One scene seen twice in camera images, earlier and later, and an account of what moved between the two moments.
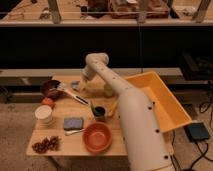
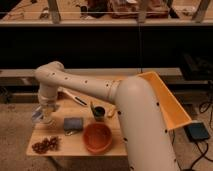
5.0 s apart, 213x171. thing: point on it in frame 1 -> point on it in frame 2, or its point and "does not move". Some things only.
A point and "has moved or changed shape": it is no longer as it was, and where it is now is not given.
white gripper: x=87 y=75 -> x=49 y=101
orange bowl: x=97 y=137 does not move
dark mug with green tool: x=99 y=111 does not move
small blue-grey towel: x=75 y=84 has moved or changed shape
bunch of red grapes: x=46 y=144 does not move
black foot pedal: x=196 y=131 does not move
